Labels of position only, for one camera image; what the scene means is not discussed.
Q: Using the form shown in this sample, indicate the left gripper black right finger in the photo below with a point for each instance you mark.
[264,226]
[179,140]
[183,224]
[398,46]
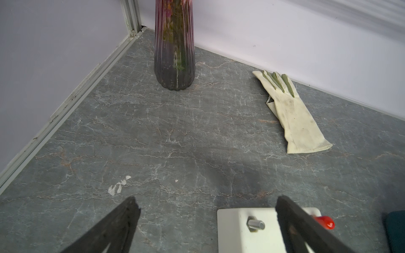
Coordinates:
[300,230]

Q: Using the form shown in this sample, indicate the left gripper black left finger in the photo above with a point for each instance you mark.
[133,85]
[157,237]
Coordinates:
[113,234]

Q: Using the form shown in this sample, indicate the white metal box with screws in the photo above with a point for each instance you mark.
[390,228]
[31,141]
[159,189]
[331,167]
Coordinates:
[234,235]

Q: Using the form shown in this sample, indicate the red sleeve on box screw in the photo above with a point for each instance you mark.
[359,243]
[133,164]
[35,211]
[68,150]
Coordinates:
[325,221]

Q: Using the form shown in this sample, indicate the white work glove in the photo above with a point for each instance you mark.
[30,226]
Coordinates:
[300,129]

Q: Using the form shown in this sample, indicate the dark blue tray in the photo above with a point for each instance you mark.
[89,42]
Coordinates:
[395,230]

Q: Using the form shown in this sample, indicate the dark purple glass vase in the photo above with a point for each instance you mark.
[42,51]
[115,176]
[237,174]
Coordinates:
[174,56]

